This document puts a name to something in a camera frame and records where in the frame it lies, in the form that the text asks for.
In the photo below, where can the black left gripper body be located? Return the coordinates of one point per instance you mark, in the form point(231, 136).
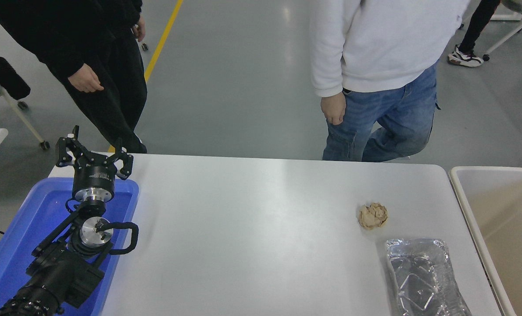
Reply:
point(93, 175)

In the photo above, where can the person's hand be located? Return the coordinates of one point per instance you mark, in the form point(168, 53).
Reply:
point(140, 28)
point(333, 109)
point(85, 80)

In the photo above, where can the person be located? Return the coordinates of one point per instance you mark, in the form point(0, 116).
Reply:
point(476, 26)
point(112, 87)
point(375, 44)

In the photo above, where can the blue plastic tray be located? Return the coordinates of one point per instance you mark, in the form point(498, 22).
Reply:
point(24, 228)

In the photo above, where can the black jacket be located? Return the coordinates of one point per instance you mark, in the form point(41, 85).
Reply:
point(2, 74)

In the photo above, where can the crumpled tan paper ball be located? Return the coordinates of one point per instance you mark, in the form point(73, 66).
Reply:
point(373, 216)

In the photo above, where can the silver foil tray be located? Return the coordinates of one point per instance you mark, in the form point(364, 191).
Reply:
point(423, 281)

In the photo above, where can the large pale bin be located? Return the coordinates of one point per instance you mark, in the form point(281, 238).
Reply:
point(506, 228)

